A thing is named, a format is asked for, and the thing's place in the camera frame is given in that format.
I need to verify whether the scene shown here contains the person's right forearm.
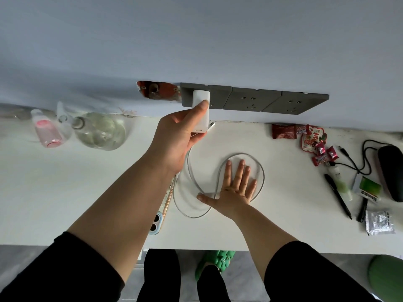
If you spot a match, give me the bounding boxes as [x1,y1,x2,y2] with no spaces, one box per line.
[220,203,383,302]

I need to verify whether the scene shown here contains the green slipper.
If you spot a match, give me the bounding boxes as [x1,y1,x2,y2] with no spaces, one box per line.
[194,250,236,282]

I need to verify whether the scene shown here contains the person's right hand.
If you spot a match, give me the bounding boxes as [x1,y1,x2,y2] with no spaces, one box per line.
[197,159,257,220]

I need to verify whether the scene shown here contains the person's right leg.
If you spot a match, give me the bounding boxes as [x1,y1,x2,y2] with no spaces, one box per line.
[196,265,232,302]

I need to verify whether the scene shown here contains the black case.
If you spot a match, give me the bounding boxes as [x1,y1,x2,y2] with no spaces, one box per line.
[377,145,403,203]

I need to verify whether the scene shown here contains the green and white box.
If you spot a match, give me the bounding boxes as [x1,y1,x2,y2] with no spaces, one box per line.
[351,174,382,204]

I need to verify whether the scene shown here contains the long black pen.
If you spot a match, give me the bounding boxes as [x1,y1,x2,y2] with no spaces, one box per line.
[324,173,353,220]

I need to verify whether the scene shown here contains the person's left leg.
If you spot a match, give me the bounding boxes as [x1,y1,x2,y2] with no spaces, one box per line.
[137,248,182,302]

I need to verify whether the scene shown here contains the person's left hand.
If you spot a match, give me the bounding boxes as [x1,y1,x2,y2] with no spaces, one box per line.
[147,100,210,174]

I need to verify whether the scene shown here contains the black cable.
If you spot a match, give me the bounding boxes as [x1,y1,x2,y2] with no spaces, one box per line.
[326,139,383,176]

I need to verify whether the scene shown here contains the grey wall socket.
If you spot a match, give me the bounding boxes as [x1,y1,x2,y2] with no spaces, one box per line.
[262,91,330,116]
[180,83,233,110]
[222,87,282,112]

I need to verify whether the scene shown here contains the dark red snack packet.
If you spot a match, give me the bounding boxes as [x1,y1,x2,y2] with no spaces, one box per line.
[272,123,298,140]

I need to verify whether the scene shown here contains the smartphone in clear case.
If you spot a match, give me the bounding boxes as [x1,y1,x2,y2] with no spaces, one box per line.
[148,174,177,236]

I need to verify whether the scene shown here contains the small pink plastic bottle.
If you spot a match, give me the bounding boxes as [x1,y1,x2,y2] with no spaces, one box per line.
[30,109,64,149]

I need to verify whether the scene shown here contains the small green tube bottle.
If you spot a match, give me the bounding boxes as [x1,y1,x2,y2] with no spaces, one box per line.
[329,165,353,202]

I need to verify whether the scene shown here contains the red and white candy bag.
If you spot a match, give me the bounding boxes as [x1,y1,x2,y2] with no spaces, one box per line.
[300,125,328,153]

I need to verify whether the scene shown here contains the clear glass bottle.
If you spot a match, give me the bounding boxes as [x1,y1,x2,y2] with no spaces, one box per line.
[56,102,127,151]

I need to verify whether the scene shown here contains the white charging cable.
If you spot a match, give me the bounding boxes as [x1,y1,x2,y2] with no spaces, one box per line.
[172,121,265,219]

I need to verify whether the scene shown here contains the silver foil packet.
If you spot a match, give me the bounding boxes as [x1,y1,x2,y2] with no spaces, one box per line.
[365,210,396,236]

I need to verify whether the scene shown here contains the white power adapter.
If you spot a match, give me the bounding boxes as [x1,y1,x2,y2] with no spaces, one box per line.
[191,90,211,133]

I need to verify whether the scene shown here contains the person's leg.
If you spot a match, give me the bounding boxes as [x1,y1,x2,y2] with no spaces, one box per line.
[137,248,182,302]
[196,265,232,302]

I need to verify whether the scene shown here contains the short black marker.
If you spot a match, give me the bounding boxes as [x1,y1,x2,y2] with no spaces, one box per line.
[356,197,369,223]

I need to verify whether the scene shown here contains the green stool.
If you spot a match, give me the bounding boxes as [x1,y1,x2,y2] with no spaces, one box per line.
[367,255,403,302]

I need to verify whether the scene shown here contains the person's left forearm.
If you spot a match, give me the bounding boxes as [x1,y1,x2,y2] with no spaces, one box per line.
[0,152,182,302]

